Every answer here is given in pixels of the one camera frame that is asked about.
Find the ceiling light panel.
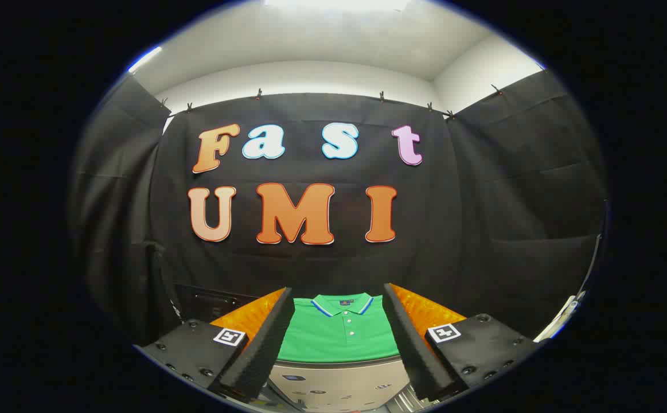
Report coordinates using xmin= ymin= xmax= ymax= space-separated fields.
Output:
xmin=264 ymin=0 xmax=411 ymax=11

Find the ceiling light strip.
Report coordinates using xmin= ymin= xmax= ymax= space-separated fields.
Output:
xmin=128 ymin=46 xmax=163 ymax=74

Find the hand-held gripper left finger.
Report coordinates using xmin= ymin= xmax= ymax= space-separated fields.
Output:
xmin=137 ymin=287 xmax=295 ymax=401

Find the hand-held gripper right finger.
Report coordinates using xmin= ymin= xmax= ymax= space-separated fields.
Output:
xmin=383 ymin=282 xmax=541 ymax=401

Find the green polo shirt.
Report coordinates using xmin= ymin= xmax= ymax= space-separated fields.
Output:
xmin=277 ymin=293 xmax=400 ymax=364

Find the row of black clips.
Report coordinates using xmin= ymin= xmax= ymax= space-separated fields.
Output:
xmin=160 ymin=85 xmax=503 ymax=120

